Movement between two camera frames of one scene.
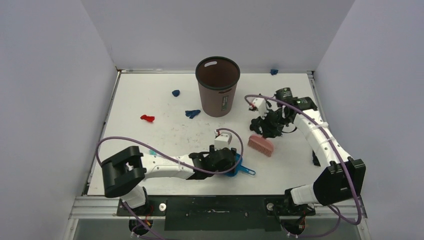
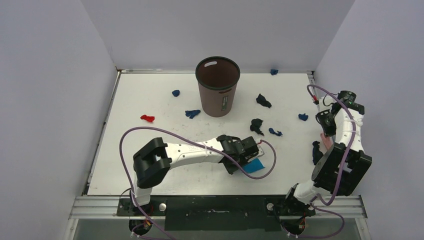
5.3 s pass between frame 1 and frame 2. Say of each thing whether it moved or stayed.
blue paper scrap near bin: stayed
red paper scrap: stayed
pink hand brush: moved
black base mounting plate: stayed
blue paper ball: stayed
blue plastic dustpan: moved
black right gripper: moved
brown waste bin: stayed
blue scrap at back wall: stayed
